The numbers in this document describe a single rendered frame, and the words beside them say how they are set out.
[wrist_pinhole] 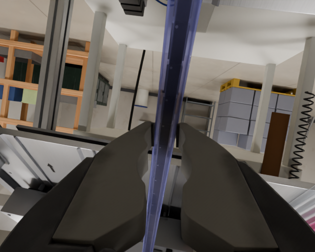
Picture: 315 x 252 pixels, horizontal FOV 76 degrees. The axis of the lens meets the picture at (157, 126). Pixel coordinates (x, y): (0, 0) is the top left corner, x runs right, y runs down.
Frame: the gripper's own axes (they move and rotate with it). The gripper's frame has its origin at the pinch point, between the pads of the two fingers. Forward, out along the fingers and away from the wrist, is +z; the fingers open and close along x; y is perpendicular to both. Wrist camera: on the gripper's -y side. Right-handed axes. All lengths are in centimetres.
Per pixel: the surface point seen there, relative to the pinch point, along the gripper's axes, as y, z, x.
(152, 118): 363, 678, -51
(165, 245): 27.0, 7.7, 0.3
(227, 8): -6, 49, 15
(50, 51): 3, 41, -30
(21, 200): 23.7, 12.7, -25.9
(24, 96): 105, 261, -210
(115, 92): 26, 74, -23
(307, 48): 4, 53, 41
